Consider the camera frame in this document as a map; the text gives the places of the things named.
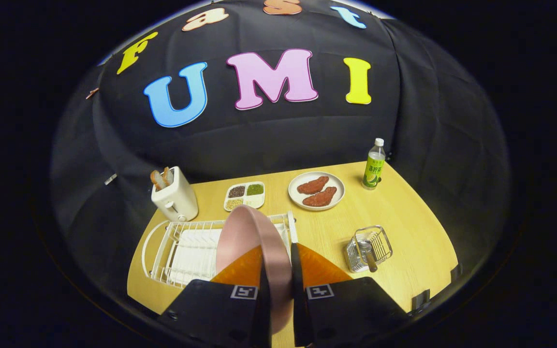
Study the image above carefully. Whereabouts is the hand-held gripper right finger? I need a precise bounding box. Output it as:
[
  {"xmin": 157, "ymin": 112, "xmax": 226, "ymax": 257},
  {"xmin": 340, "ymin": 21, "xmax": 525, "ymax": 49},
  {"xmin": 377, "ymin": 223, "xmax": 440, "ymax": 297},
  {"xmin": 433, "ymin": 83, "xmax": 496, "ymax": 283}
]
[{"xmin": 290, "ymin": 242, "xmax": 409, "ymax": 348}]

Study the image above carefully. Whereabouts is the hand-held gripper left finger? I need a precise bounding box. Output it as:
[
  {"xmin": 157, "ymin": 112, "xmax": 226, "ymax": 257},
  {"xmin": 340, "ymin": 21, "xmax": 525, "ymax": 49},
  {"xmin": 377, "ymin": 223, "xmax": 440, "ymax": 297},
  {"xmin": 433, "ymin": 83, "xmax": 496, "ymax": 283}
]
[{"xmin": 157, "ymin": 245, "xmax": 273, "ymax": 348}]

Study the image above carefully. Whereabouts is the pink plate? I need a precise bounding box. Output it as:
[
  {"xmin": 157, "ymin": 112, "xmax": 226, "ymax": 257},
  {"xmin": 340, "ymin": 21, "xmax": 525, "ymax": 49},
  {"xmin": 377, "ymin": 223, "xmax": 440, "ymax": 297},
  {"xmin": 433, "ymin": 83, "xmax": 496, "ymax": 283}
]
[{"xmin": 216, "ymin": 204, "xmax": 293, "ymax": 335}]

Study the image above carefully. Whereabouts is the metal spoon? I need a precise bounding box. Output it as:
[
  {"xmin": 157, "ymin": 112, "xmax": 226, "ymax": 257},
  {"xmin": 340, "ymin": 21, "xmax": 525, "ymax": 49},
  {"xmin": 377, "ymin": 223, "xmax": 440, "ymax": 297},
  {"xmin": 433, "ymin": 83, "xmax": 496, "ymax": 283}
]
[{"xmin": 357, "ymin": 239, "xmax": 379, "ymax": 273}]

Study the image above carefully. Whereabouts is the metal wire basket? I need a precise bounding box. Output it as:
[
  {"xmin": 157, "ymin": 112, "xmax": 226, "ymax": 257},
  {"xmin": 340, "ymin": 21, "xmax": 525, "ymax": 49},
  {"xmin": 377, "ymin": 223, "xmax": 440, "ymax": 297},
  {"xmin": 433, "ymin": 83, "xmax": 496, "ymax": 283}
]
[{"xmin": 345, "ymin": 225, "xmax": 394, "ymax": 274}]

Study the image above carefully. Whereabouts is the white wire dish rack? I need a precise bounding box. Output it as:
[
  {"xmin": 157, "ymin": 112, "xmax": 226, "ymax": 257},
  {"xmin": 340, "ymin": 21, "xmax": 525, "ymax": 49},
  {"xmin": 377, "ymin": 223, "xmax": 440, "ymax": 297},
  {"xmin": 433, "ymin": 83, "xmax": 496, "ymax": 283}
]
[{"xmin": 142, "ymin": 211, "xmax": 298, "ymax": 289}]

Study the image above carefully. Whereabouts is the white four-compartment dish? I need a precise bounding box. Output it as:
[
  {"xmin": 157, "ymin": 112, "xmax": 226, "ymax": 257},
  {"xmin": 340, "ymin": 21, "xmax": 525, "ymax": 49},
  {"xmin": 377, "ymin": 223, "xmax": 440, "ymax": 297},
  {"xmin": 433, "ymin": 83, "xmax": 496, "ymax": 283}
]
[{"xmin": 223, "ymin": 181, "xmax": 265, "ymax": 212}]

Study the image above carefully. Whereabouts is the white plate with meat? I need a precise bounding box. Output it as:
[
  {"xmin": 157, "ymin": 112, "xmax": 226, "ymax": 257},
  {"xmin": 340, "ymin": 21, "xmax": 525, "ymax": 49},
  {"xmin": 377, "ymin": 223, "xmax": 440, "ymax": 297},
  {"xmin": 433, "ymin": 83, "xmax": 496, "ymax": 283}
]
[{"xmin": 288, "ymin": 172, "xmax": 346, "ymax": 211}]

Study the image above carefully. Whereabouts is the white ribbed drain tray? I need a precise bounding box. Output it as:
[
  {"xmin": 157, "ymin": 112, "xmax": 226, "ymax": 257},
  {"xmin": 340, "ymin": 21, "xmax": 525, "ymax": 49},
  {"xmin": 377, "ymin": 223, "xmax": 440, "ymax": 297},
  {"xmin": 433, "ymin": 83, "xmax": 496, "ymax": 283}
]
[{"xmin": 170, "ymin": 227, "xmax": 289, "ymax": 286}]

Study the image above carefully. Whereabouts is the brown meat piece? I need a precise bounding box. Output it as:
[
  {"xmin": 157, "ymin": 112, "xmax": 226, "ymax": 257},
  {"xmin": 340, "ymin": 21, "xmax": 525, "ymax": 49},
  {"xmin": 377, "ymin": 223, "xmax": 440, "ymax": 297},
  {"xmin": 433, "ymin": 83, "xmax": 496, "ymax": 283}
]
[
  {"xmin": 302, "ymin": 187, "xmax": 338, "ymax": 207},
  {"xmin": 297, "ymin": 176, "xmax": 330, "ymax": 195}
]

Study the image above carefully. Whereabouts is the white toaster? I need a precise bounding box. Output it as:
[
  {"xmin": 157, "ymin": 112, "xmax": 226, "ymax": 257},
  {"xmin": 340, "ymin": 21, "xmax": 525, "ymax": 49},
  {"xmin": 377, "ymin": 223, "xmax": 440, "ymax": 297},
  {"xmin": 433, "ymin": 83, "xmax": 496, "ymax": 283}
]
[{"xmin": 151, "ymin": 166, "xmax": 199, "ymax": 222}]

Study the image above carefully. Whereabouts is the green drink bottle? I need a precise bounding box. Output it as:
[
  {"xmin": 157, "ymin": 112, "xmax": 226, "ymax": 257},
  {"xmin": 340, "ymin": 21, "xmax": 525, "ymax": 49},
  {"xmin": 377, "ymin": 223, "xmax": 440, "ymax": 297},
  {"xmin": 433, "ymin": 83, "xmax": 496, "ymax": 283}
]
[{"xmin": 362, "ymin": 138, "xmax": 386, "ymax": 190}]

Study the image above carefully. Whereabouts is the black backdrop cloth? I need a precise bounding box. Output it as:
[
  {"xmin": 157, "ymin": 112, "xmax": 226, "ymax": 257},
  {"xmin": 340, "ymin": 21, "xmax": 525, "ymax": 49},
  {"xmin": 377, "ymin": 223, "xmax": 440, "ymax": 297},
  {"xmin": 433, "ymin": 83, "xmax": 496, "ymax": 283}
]
[{"xmin": 50, "ymin": 0, "xmax": 511, "ymax": 315}]

